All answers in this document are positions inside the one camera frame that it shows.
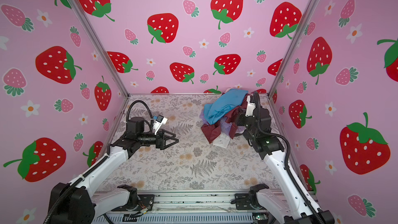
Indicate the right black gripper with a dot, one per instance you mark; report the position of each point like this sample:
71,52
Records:
240,119

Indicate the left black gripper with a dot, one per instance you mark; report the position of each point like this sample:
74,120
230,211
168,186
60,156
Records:
160,145

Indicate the maroon cloth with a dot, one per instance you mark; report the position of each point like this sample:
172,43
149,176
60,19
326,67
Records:
235,113

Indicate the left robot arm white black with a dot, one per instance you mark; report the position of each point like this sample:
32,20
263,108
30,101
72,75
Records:
74,202

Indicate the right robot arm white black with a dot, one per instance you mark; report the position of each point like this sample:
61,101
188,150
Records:
274,150

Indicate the teal blue cloth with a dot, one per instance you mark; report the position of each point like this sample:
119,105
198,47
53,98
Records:
227,102

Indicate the white cloth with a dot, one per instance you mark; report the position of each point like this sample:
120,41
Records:
222,141

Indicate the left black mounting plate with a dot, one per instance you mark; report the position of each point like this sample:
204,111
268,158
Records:
138,203

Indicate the black mounting plate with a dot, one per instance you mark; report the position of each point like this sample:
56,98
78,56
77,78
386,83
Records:
138,203
246,201

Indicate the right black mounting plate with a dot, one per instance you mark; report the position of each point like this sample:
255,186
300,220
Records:
246,201

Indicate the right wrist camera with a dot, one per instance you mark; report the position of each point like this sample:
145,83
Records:
251,106

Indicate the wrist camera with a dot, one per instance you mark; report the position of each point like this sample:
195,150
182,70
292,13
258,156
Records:
251,106
158,121

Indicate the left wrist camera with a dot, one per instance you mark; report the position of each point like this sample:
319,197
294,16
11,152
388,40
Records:
158,121

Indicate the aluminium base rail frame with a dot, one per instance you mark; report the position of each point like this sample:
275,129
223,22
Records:
192,207

